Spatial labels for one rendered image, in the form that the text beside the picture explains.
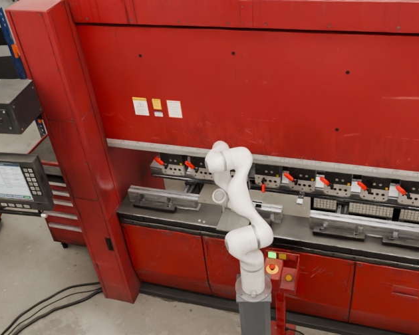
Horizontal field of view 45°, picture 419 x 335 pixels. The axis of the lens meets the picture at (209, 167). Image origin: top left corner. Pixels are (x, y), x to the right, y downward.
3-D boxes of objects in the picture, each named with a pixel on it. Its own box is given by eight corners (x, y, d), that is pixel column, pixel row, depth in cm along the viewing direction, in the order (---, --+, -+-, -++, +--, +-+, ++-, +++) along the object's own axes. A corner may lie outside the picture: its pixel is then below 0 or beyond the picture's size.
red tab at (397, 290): (391, 294, 303) (393, 287, 299) (391, 292, 304) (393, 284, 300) (418, 299, 299) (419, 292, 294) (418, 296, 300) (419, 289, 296)
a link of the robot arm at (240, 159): (241, 252, 244) (272, 243, 247) (246, 254, 232) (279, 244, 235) (214, 153, 247) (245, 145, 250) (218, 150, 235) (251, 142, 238)
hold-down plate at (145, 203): (133, 207, 339) (132, 204, 338) (136, 202, 343) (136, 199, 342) (174, 213, 331) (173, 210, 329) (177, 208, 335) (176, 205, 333)
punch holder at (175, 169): (162, 173, 317) (158, 152, 307) (167, 165, 323) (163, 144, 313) (185, 176, 312) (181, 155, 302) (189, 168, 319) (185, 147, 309)
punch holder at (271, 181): (255, 185, 299) (254, 163, 289) (258, 176, 305) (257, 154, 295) (280, 188, 295) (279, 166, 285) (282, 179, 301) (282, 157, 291)
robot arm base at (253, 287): (272, 302, 253) (271, 278, 242) (235, 302, 255) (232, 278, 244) (271, 272, 268) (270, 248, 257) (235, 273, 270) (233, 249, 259)
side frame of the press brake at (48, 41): (104, 298, 391) (3, 9, 251) (147, 223, 453) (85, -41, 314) (134, 304, 383) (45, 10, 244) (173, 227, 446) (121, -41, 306)
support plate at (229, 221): (216, 230, 299) (215, 228, 298) (228, 201, 318) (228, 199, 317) (245, 234, 293) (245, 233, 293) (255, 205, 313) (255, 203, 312)
